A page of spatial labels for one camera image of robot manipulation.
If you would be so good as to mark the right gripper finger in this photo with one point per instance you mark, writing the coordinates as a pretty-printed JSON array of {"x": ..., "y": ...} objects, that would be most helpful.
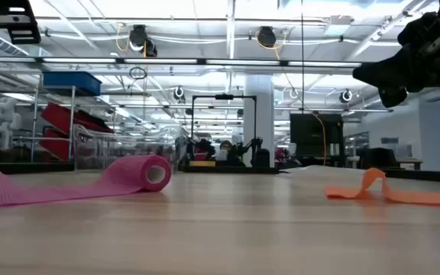
[
  {"x": 418, "y": 32},
  {"x": 384, "y": 76}
]

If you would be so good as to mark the clear plastic zip bag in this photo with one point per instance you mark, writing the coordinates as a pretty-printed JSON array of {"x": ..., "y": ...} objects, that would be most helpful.
[{"x": 304, "y": 170}]

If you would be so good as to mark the orange elastic bandage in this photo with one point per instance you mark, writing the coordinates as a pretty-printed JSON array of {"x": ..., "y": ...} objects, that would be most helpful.
[{"x": 415, "y": 196}]

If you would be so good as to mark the clear plastic container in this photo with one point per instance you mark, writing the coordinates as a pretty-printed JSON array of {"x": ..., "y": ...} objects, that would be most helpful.
[{"x": 90, "y": 149}]

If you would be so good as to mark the pink elastic bandage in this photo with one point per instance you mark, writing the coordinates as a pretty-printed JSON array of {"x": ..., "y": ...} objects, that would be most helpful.
[{"x": 52, "y": 187}]

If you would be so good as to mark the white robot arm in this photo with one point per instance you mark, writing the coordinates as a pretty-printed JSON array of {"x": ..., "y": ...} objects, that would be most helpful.
[{"x": 4, "y": 118}]

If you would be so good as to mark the blue storage bin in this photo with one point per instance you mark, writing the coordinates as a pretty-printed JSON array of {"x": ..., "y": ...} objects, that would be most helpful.
[{"x": 71, "y": 82}]

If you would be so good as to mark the metal shelf rack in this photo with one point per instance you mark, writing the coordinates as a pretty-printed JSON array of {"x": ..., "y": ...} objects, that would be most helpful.
[{"x": 72, "y": 93}]

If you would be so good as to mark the black office chair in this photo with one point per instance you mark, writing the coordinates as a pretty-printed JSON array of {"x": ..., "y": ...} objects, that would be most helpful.
[{"x": 376, "y": 158}]

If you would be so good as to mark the wooden desk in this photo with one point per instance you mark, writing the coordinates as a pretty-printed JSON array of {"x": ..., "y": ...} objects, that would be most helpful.
[{"x": 409, "y": 162}]

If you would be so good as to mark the large red storage bin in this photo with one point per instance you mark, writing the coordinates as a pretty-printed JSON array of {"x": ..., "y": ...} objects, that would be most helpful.
[{"x": 59, "y": 116}]

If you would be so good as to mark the black monitor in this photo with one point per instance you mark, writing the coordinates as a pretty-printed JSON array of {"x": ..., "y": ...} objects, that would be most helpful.
[{"x": 308, "y": 133}]

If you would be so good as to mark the small red storage bin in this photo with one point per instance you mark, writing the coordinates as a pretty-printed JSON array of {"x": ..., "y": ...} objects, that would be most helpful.
[{"x": 54, "y": 147}]

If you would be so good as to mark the white pillar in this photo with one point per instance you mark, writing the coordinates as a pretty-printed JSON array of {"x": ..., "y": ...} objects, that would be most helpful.
[{"x": 264, "y": 126}]

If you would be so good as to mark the long ceiling light bar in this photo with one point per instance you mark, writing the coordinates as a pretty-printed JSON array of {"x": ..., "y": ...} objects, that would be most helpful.
[{"x": 159, "y": 61}]

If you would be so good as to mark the person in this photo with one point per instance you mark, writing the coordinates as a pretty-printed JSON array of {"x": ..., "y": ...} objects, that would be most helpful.
[{"x": 225, "y": 147}]

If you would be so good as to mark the black gantry frame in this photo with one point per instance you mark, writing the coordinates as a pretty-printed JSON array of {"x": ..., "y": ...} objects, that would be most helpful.
[{"x": 224, "y": 96}]

